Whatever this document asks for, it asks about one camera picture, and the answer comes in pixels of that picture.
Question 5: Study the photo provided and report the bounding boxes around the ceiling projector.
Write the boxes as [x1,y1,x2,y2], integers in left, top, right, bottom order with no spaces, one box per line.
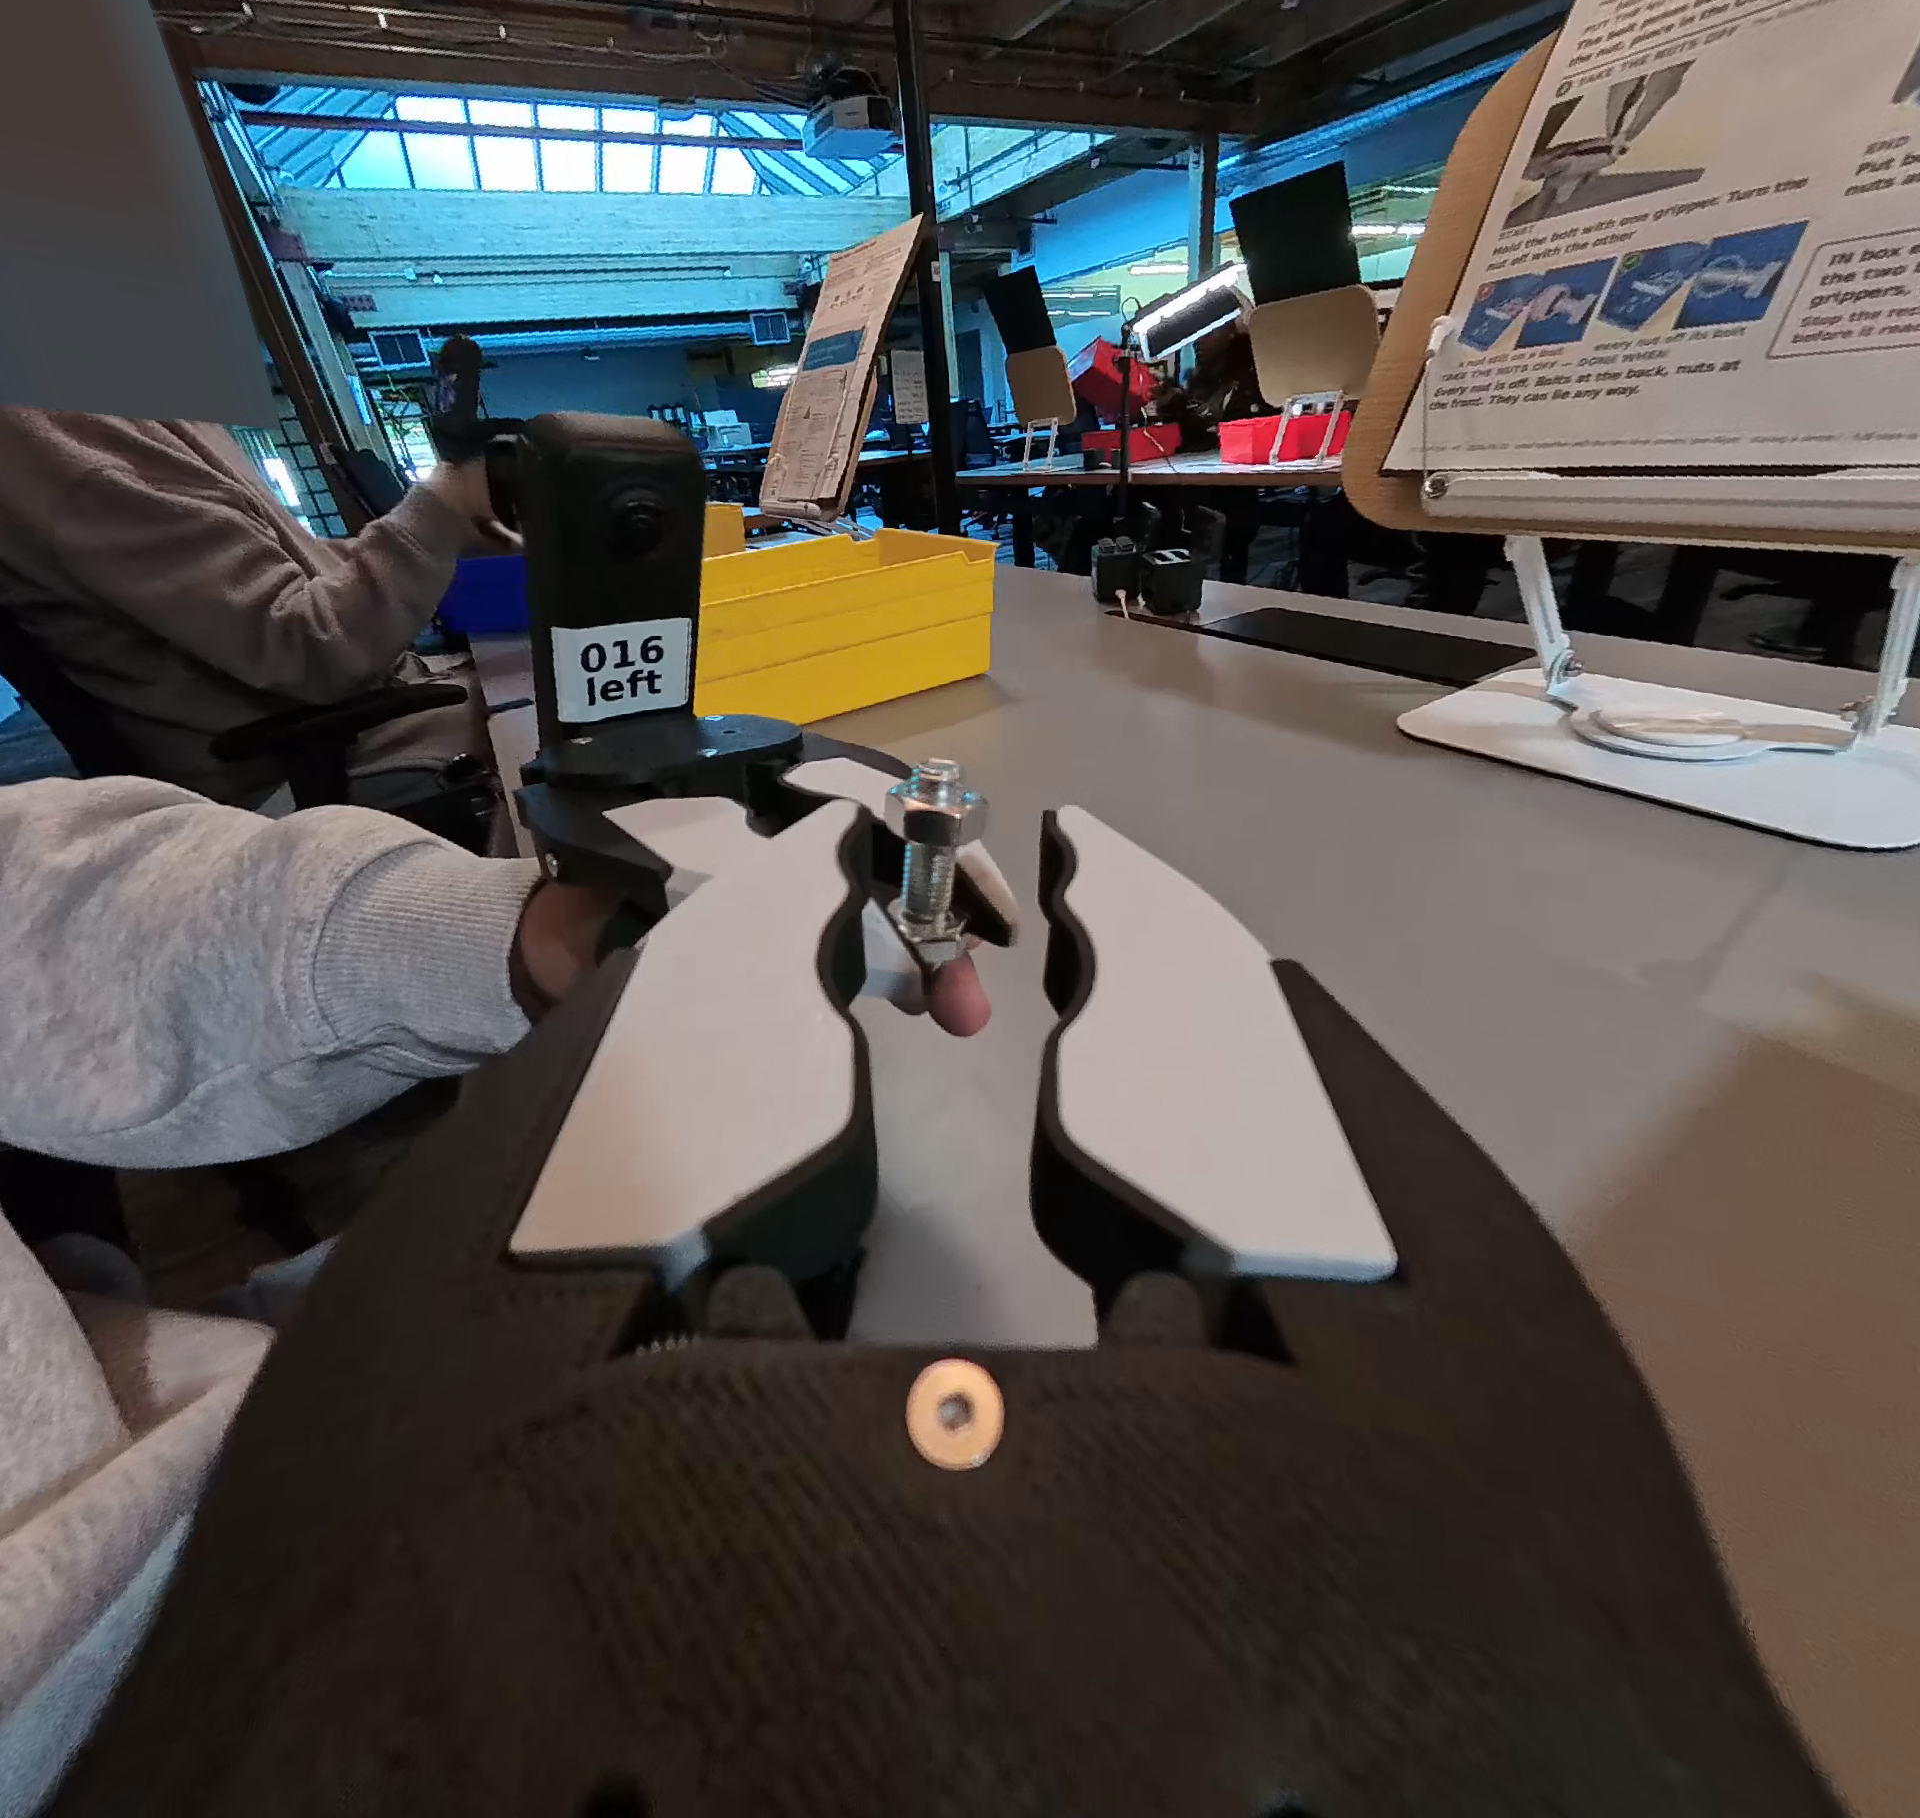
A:
[800,91,903,165]

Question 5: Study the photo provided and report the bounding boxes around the grey desk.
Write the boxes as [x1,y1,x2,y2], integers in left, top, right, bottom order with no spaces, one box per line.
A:
[473,557,1920,1818]

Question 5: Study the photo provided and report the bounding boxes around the black desk cable cover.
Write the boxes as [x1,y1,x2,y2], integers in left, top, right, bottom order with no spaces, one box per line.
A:
[1197,607,1536,688]

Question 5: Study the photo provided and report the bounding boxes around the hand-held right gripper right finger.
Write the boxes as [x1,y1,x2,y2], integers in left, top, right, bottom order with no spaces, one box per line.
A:
[1033,803,1400,1284]

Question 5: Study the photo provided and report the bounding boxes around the person's left forearm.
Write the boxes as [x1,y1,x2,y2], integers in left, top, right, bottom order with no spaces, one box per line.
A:
[0,775,549,1173]

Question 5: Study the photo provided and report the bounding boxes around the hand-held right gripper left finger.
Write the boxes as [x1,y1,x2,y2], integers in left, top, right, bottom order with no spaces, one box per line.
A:
[506,799,880,1286]

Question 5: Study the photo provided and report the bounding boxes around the small black panel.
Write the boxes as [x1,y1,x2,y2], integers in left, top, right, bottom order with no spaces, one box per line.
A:
[981,265,1060,358]

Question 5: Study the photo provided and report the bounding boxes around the silver bolt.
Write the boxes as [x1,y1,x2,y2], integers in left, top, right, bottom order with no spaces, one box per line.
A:
[885,757,988,970]

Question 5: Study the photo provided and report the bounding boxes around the wooden document stand white base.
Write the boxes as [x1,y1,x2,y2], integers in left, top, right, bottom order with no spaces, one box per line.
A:
[1339,0,1920,853]

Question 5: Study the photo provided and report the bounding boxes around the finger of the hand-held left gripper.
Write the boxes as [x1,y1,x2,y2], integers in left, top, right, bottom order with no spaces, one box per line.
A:
[779,757,1022,950]
[601,796,784,928]

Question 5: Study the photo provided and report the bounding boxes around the large rounded wooden stand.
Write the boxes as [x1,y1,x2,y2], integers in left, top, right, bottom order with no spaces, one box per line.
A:
[1247,283,1382,468]

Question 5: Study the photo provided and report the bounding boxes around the blue plastic bin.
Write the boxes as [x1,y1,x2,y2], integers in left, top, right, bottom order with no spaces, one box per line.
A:
[440,553,529,637]

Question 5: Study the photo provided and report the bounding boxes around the person's grey sweater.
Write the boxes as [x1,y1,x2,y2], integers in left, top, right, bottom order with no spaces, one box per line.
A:
[0,1202,323,1818]

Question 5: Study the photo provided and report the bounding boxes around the cardboard document stand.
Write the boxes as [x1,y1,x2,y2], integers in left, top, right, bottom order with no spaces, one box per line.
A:
[757,214,928,526]

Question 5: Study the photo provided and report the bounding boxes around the large red plastic bin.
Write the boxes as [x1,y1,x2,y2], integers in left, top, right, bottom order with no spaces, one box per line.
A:
[1216,405,1354,468]

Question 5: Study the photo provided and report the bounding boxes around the black office chair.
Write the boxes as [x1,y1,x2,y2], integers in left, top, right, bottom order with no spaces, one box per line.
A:
[0,619,504,858]

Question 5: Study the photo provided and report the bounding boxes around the large black panel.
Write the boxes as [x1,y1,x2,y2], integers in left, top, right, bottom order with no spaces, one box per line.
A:
[1228,163,1364,304]

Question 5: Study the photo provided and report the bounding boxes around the black steel column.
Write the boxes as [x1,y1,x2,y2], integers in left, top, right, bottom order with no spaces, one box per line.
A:
[883,0,964,540]

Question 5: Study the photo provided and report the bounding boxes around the small rounded wooden stand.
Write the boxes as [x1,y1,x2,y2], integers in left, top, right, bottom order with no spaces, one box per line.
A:
[1003,341,1079,470]

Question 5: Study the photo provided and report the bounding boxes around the person's left hand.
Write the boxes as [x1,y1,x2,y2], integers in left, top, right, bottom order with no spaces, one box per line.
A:
[513,878,995,1040]

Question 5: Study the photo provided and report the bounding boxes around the printed instruction sheet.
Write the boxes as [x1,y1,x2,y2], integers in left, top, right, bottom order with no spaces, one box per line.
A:
[1381,0,1920,478]

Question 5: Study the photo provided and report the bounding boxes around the black battery charger dock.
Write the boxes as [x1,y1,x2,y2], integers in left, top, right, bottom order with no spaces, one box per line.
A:
[1089,501,1225,614]

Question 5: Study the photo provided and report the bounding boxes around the bright desk lamp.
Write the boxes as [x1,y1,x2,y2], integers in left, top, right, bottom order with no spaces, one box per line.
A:
[1126,265,1256,358]

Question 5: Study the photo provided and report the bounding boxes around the silver hex nut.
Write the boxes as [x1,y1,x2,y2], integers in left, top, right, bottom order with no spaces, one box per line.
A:
[885,775,988,855]

